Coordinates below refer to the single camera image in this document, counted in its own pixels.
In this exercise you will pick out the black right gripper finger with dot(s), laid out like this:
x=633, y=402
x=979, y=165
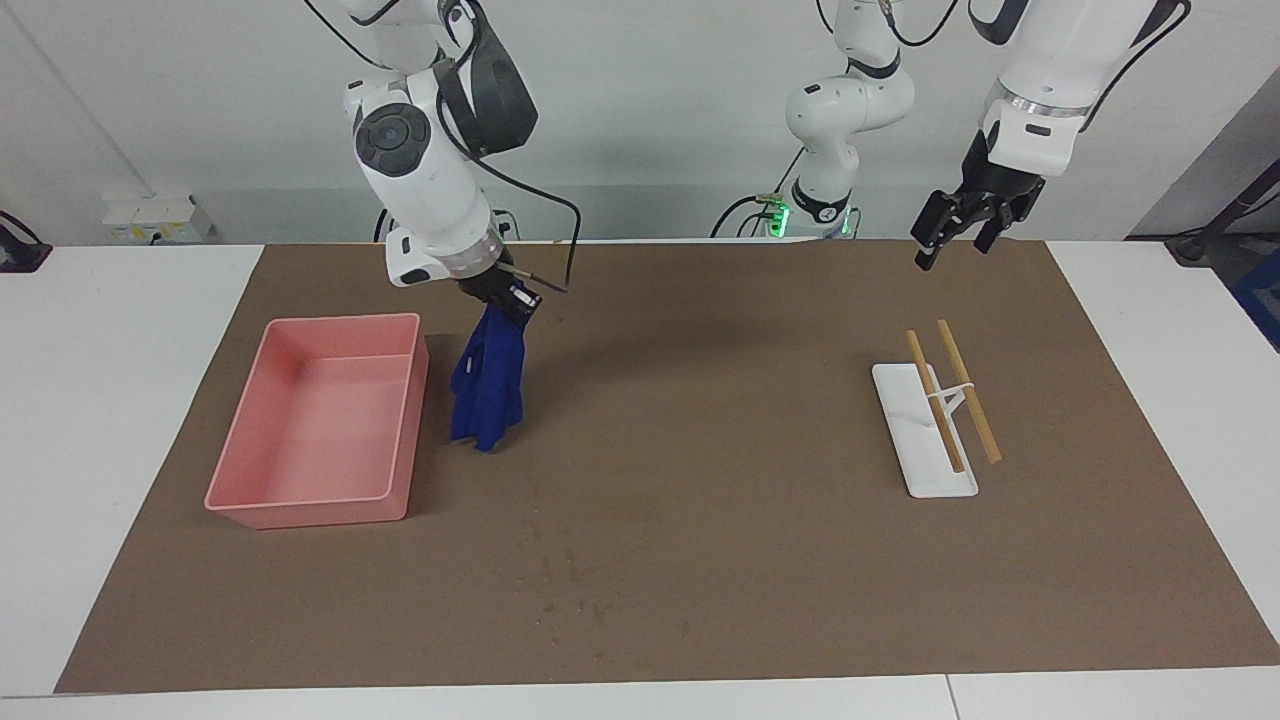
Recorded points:
x=524, y=298
x=497, y=308

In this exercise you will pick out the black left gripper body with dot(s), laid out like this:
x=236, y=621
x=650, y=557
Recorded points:
x=990, y=195

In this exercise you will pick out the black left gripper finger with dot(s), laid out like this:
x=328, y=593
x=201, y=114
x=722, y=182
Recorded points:
x=930, y=235
x=990, y=232

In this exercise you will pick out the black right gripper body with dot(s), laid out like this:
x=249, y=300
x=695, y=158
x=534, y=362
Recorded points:
x=485, y=285

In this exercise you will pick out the blue towel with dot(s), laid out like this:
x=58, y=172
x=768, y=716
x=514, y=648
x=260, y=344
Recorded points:
x=488, y=390

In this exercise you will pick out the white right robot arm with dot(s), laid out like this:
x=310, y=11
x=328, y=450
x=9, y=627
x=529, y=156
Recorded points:
x=430, y=170

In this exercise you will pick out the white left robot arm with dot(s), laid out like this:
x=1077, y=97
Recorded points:
x=1045, y=60

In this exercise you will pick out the pink plastic bin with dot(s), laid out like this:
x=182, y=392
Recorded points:
x=330, y=430

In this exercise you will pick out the black stand leg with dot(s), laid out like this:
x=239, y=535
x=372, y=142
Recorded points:
x=1215, y=225

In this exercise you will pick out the brown table mat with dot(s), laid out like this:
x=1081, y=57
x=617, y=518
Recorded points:
x=700, y=450

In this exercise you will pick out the blue box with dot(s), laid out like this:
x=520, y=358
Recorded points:
x=1262, y=300

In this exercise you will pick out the white power strip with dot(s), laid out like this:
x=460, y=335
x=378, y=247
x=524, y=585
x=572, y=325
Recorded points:
x=150, y=220

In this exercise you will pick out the black table clamp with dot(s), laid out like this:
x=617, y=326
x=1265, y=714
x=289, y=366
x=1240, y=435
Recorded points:
x=20, y=250

